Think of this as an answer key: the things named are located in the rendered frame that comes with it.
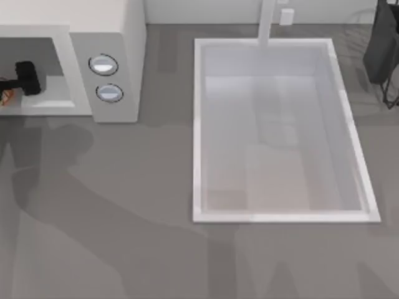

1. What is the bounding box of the white sink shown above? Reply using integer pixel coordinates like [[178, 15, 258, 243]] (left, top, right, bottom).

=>
[[191, 37, 382, 224]]

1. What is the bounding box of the large round microwave knob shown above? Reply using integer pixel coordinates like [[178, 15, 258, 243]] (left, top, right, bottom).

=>
[[88, 53, 120, 77]]

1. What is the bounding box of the small white box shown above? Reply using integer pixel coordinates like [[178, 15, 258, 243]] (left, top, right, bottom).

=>
[[279, 8, 295, 26]]

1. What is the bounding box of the pale microwave oven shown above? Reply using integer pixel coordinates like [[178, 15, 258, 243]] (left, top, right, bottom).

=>
[[0, 0, 147, 124]]

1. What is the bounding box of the tall white tap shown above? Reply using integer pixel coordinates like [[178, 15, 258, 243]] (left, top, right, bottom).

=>
[[257, 0, 277, 48]]

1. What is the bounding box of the orange and brown item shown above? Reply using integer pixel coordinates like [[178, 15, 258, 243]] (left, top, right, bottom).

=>
[[0, 90, 16, 107]]

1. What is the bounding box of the small round microwave knob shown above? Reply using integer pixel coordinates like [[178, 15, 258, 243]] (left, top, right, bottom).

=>
[[95, 83, 124, 104]]

